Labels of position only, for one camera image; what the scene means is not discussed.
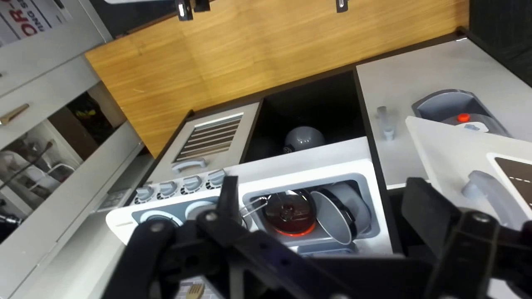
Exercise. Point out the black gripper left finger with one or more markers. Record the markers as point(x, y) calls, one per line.
point(184, 259)

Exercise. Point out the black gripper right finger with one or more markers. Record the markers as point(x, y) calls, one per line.
point(483, 259)

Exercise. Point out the white and red appliance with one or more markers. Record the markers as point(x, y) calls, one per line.
point(443, 149)

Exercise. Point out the grey stove knob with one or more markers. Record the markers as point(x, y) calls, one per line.
point(169, 189)
point(217, 178)
point(145, 194)
point(192, 184)

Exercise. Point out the dark pot with red rim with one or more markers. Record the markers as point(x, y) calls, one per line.
point(292, 212)

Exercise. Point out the grey toy frying pan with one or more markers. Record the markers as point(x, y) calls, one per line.
point(350, 204)

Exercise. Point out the black white toy kitchen playset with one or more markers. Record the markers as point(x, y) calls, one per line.
point(310, 159)

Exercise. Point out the grey round pot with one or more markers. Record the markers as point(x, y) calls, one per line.
point(305, 138)

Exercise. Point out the white metal cabinet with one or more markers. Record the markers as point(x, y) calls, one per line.
point(51, 71)

